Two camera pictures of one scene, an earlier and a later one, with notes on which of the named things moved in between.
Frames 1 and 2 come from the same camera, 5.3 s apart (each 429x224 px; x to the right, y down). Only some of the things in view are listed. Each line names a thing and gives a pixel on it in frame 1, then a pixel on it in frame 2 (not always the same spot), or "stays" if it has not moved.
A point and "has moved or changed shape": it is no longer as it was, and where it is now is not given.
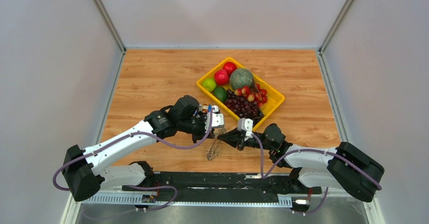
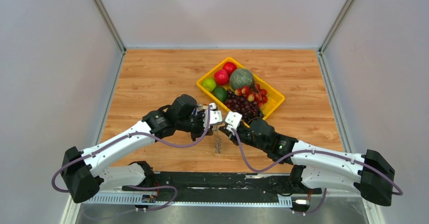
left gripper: (196, 138) stays
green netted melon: (241, 77) stays
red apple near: (221, 77) stays
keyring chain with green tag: (214, 149) has moved or changed shape
